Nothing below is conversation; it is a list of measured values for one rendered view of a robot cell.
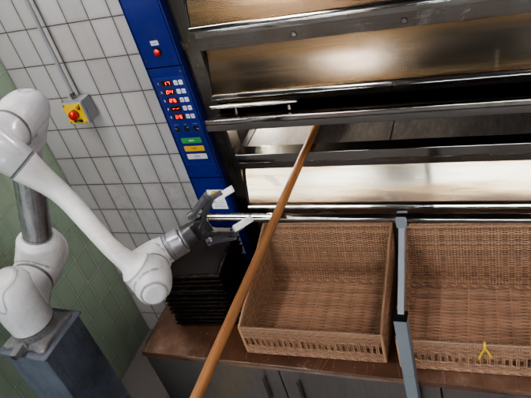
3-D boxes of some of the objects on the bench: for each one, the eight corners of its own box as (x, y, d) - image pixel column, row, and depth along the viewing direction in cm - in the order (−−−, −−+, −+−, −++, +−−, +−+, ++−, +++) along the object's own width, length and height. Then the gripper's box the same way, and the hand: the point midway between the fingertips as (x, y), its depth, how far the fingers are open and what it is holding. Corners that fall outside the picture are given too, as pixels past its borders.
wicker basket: (408, 271, 243) (401, 221, 227) (559, 273, 223) (563, 219, 207) (397, 369, 207) (388, 317, 191) (575, 382, 187) (581, 326, 171)
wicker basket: (276, 266, 265) (261, 220, 249) (402, 268, 245) (394, 219, 229) (245, 354, 230) (225, 307, 214) (389, 365, 209) (379, 314, 193)
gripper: (161, 204, 179) (221, 169, 179) (201, 257, 194) (256, 223, 194) (165, 218, 173) (227, 181, 173) (205, 270, 188) (262, 235, 188)
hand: (239, 204), depth 183 cm, fingers open, 13 cm apart
